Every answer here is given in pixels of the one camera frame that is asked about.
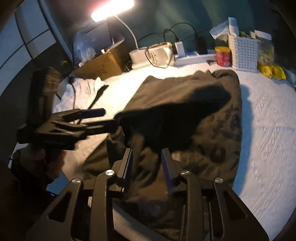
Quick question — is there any dark olive t-shirt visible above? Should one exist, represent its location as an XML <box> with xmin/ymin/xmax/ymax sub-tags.
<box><xmin>82</xmin><ymin>70</ymin><xmax>242</xmax><ymax>240</ymax></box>

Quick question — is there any left hand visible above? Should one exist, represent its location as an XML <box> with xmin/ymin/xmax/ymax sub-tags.
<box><xmin>20</xmin><ymin>145</ymin><xmax>66</xmax><ymax>183</ymax></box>

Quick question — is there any brown cardboard box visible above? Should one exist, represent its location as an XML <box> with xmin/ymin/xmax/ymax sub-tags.
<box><xmin>72</xmin><ymin>42</ymin><xmax>130</xmax><ymax>80</ymax></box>

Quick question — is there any white desk lamp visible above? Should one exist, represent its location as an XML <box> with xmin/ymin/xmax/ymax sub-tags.
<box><xmin>90</xmin><ymin>0</ymin><xmax>151</xmax><ymax>70</ymax></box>

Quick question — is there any white textured table cloth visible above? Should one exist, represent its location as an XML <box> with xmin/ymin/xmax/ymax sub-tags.
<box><xmin>63</xmin><ymin>63</ymin><xmax>295</xmax><ymax>240</ymax></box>

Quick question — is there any cream bear mug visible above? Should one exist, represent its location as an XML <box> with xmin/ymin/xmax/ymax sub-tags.
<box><xmin>145</xmin><ymin>42</ymin><xmax>176</xmax><ymax>69</ymax></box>

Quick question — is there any white usb charger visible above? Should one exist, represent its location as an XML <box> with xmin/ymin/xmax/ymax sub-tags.
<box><xmin>175</xmin><ymin>41</ymin><xmax>186</xmax><ymax>58</ymax></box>

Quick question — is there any white power strip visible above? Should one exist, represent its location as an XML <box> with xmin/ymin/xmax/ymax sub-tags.
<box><xmin>175</xmin><ymin>50</ymin><xmax>216</xmax><ymax>66</ymax></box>

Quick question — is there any red can yellow lid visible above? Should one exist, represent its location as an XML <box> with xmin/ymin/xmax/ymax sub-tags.
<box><xmin>215</xmin><ymin>46</ymin><xmax>231</xmax><ymax>67</ymax></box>

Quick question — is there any black power adapter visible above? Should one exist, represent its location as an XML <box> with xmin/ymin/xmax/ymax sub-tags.
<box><xmin>196</xmin><ymin>37</ymin><xmax>208</xmax><ymax>55</ymax></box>

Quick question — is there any white perforated plastic basket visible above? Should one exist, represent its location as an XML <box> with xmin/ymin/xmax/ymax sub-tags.
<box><xmin>228</xmin><ymin>35</ymin><xmax>259</xmax><ymax>72</ymax></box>

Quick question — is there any yellow snack packet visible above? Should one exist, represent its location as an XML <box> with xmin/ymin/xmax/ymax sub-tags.
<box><xmin>258</xmin><ymin>63</ymin><xmax>287</xmax><ymax>80</ymax></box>

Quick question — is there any white tissue paper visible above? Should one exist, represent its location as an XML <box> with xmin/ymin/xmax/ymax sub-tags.
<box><xmin>210</xmin><ymin>17</ymin><xmax>239</xmax><ymax>42</ymax></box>

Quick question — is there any white garment black strap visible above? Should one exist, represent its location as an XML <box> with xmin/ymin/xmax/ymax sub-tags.
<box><xmin>52</xmin><ymin>76</ymin><xmax>110</xmax><ymax>114</ymax></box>

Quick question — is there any black cable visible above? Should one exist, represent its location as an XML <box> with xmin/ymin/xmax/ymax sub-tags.
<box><xmin>138</xmin><ymin>22</ymin><xmax>204</xmax><ymax>69</ymax></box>

